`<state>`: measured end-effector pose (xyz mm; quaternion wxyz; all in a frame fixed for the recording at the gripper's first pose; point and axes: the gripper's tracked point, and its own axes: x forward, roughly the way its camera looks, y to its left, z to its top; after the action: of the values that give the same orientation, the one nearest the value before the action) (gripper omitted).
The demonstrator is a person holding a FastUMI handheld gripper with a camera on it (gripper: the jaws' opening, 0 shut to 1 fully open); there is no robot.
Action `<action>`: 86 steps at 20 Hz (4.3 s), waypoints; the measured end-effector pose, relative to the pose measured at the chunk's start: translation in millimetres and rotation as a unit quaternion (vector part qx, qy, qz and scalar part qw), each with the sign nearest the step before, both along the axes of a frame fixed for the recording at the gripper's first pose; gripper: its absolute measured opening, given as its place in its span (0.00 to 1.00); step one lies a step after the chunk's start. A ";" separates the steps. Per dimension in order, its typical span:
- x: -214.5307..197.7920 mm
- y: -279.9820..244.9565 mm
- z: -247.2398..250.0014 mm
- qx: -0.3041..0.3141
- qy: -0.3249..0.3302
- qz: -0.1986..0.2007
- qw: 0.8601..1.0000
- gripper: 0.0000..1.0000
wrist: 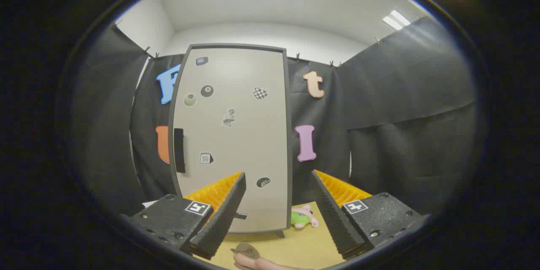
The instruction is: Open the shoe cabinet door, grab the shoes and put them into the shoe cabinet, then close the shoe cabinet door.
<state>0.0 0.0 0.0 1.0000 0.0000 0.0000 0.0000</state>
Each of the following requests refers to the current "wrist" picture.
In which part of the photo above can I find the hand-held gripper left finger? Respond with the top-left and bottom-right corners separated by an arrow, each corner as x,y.
119,172 -> 247,261

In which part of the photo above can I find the small ceiling light panel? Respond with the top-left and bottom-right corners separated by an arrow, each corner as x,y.
382,10 -> 410,31

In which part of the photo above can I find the green plush toy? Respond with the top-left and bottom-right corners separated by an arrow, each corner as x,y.
290,205 -> 319,229

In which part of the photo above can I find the grey shoe cabinet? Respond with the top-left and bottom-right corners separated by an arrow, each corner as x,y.
168,43 -> 293,239

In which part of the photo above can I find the white shoe cabinet door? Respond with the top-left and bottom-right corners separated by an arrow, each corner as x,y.
170,46 -> 289,234

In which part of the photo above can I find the black backdrop cloth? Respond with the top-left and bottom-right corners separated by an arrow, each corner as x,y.
72,17 -> 479,216

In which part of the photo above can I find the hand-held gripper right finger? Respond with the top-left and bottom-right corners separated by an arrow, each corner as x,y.
311,170 -> 431,261

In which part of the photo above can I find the brown fuzzy shoe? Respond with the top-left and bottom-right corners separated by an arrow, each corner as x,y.
230,243 -> 261,260

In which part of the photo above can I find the black door handle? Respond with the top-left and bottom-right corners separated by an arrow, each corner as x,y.
174,128 -> 186,173

